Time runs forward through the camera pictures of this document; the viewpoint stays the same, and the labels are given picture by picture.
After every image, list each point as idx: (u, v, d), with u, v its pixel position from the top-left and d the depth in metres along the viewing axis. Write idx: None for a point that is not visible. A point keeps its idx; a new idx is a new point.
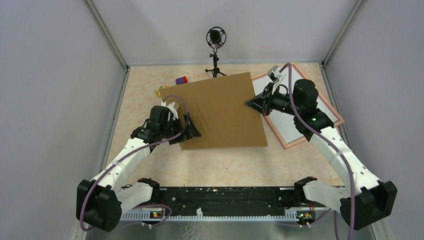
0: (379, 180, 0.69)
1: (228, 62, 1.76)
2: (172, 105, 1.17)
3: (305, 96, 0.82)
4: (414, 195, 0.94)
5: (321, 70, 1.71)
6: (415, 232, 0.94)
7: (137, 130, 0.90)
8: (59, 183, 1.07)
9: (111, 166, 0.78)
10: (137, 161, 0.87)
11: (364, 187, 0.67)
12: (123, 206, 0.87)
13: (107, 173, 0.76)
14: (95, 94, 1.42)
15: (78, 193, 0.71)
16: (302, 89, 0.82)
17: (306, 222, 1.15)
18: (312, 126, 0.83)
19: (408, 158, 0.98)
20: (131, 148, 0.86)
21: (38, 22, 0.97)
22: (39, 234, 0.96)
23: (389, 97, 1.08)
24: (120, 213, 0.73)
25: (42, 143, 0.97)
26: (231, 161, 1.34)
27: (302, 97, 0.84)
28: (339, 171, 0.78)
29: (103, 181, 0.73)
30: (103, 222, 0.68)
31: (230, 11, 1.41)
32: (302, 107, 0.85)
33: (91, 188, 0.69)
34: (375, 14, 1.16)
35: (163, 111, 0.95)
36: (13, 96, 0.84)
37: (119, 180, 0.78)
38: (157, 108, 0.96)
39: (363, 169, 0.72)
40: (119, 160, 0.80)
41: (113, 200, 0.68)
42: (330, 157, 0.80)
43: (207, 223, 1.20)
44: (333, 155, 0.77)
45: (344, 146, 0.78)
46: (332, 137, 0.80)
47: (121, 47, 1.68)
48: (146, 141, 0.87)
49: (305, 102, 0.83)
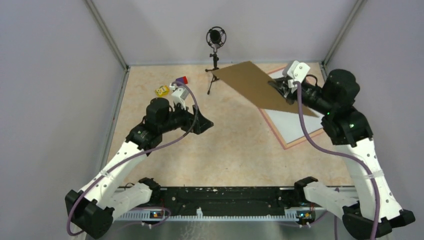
0: (401, 210, 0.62)
1: (228, 61, 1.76)
2: (179, 93, 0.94)
3: (343, 92, 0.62)
4: (414, 195, 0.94)
5: (321, 70, 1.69)
6: (415, 232, 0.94)
7: (133, 132, 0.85)
8: (58, 183, 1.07)
9: (99, 177, 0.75)
10: (129, 168, 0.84)
11: (386, 218, 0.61)
12: (117, 209, 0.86)
13: (95, 185, 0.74)
14: (95, 94, 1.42)
15: (66, 202, 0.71)
16: (340, 83, 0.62)
17: (306, 222, 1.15)
18: (348, 132, 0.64)
19: (407, 158, 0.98)
20: (124, 154, 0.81)
21: (38, 22, 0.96)
22: (39, 234, 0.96)
23: (389, 97, 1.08)
24: (110, 221, 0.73)
25: (42, 143, 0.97)
26: (231, 161, 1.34)
27: (338, 93, 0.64)
28: (361, 190, 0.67)
29: (89, 194, 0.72)
30: (91, 232, 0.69)
31: (230, 11, 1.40)
32: (336, 106, 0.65)
33: (76, 202, 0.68)
34: (375, 14, 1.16)
35: (161, 109, 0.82)
36: (13, 96, 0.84)
37: (109, 191, 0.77)
38: (153, 104, 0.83)
39: (389, 196, 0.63)
40: (107, 171, 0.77)
41: (98, 214, 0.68)
42: (355, 173, 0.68)
43: (207, 223, 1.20)
44: (362, 176, 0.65)
45: (377, 167, 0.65)
46: (366, 154, 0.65)
47: (121, 47, 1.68)
48: (141, 146, 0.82)
49: (341, 101, 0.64)
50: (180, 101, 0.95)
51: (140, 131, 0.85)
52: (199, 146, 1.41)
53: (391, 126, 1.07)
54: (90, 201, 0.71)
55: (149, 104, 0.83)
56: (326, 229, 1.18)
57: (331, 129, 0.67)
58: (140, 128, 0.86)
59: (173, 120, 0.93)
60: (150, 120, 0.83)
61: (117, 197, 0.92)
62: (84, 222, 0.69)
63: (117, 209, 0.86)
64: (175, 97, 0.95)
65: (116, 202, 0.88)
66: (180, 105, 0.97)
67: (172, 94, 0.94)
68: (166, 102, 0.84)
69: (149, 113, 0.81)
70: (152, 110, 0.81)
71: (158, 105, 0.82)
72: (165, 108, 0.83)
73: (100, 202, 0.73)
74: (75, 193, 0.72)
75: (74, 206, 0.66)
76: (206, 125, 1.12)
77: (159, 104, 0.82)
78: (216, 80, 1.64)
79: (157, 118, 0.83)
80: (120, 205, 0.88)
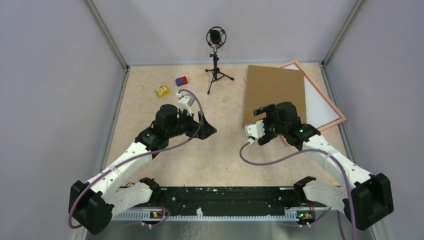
0: (370, 174, 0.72)
1: (228, 61, 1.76)
2: (186, 99, 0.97)
3: (286, 113, 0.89)
4: (413, 196, 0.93)
5: (321, 70, 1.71)
6: (415, 234, 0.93)
7: (142, 134, 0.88)
8: (57, 183, 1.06)
9: (107, 171, 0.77)
10: (136, 167, 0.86)
11: (357, 182, 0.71)
12: (117, 206, 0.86)
13: (101, 178, 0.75)
14: (95, 94, 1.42)
15: (71, 193, 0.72)
16: (281, 107, 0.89)
17: (306, 222, 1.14)
18: (302, 137, 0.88)
19: (406, 158, 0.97)
20: (132, 153, 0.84)
21: (37, 22, 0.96)
22: (38, 234, 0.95)
23: (388, 97, 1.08)
24: (109, 218, 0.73)
25: (41, 143, 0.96)
26: (231, 161, 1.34)
27: (283, 115, 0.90)
28: (333, 172, 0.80)
29: (96, 186, 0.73)
30: (90, 227, 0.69)
31: (230, 11, 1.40)
32: (287, 123, 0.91)
33: (82, 192, 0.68)
34: (376, 13, 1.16)
35: (170, 116, 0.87)
36: (13, 96, 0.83)
37: (113, 186, 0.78)
38: (163, 110, 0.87)
39: (354, 166, 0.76)
40: (115, 166, 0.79)
41: (102, 207, 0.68)
42: (322, 161, 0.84)
43: (207, 223, 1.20)
44: (324, 158, 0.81)
45: (332, 149, 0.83)
46: (320, 143, 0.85)
47: (121, 47, 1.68)
48: (148, 148, 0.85)
49: (288, 119, 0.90)
50: (186, 107, 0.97)
51: (149, 134, 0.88)
52: (200, 146, 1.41)
53: (390, 126, 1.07)
54: (95, 192, 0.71)
55: (159, 110, 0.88)
56: (327, 228, 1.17)
57: (290, 140, 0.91)
58: (148, 131, 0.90)
59: (180, 125, 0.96)
60: (158, 124, 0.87)
61: (117, 195, 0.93)
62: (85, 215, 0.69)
63: (117, 206, 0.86)
64: (182, 103, 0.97)
65: (116, 200, 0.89)
66: (186, 112, 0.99)
67: (179, 101, 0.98)
68: (174, 108, 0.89)
69: (158, 118, 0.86)
70: (161, 115, 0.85)
71: (167, 111, 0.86)
72: (174, 114, 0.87)
73: (104, 195, 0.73)
74: (81, 184, 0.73)
75: (80, 196, 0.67)
76: (210, 131, 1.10)
77: (168, 110, 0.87)
78: (216, 80, 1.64)
79: (166, 123, 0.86)
80: (120, 202, 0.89)
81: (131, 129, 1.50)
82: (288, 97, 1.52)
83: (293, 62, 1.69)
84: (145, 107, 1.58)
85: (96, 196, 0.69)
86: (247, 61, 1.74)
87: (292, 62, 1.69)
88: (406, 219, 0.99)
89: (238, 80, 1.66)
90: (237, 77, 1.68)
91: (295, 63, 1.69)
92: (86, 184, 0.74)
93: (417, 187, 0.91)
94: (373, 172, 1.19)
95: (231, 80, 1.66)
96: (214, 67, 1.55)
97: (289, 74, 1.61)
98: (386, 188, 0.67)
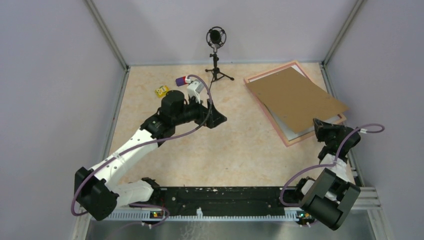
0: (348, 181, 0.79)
1: (228, 61, 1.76)
2: (194, 85, 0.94)
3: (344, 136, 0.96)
4: (414, 196, 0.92)
5: (321, 70, 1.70)
6: (416, 234, 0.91)
7: (148, 121, 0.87)
8: (56, 182, 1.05)
9: (110, 159, 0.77)
10: (140, 155, 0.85)
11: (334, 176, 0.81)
12: (121, 198, 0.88)
13: (105, 165, 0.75)
14: (95, 93, 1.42)
15: (75, 179, 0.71)
16: (346, 131, 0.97)
17: (306, 222, 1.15)
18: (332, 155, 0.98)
19: (406, 157, 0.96)
20: (137, 141, 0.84)
21: (38, 22, 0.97)
22: (38, 235, 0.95)
23: (387, 95, 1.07)
24: (114, 205, 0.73)
25: (40, 142, 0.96)
26: (231, 161, 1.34)
27: (342, 136, 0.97)
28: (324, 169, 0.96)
29: (99, 173, 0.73)
30: (95, 212, 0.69)
31: (229, 12, 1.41)
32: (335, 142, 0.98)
33: (85, 179, 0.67)
34: (375, 13, 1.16)
35: (177, 102, 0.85)
36: (14, 96, 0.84)
37: (117, 174, 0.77)
38: (169, 97, 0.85)
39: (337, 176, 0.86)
40: (119, 153, 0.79)
41: (106, 194, 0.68)
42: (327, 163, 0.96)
43: (207, 223, 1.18)
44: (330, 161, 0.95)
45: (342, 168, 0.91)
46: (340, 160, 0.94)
47: (121, 47, 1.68)
48: (153, 136, 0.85)
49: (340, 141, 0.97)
50: (195, 94, 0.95)
51: (154, 121, 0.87)
52: (200, 146, 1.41)
53: (389, 125, 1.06)
54: (99, 180, 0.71)
55: (165, 96, 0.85)
56: (326, 228, 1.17)
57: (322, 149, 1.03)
58: (154, 117, 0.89)
59: (187, 113, 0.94)
60: (164, 112, 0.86)
61: (121, 187, 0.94)
62: (89, 202, 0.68)
63: (121, 198, 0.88)
64: (191, 90, 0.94)
65: (121, 191, 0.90)
66: (195, 98, 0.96)
67: (187, 87, 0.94)
68: (180, 95, 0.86)
69: (164, 105, 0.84)
70: (168, 103, 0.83)
71: (173, 98, 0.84)
72: (180, 101, 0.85)
73: (107, 183, 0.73)
74: (85, 170, 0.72)
75: (83, 184, 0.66)
76: (219, 120, 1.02)
77: (175, 97, 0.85)
78: (216, 80, 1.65)
79: (172, 110, 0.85)
80: (124, 194, 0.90)
81: (131, 129, 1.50)
82: (309, 93, 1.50)
83: (293, 62, 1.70)
84: (145, 107, 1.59)
85: (99, 184, 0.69)
86: (247, 61, 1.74)
87: (292, 62, 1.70)
88: (406, 219, 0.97)
89: (238, 80, 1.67)
90: (237, 77, 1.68)
91: (294, 62, 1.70)
92: (90, 171, 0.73)
93: (416, 187, 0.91)
94: (374, 173, 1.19)
95: (231, 80, 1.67)
96: (214, 67, 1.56)
97: (296, 72, 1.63)
98: (348, 201, 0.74)
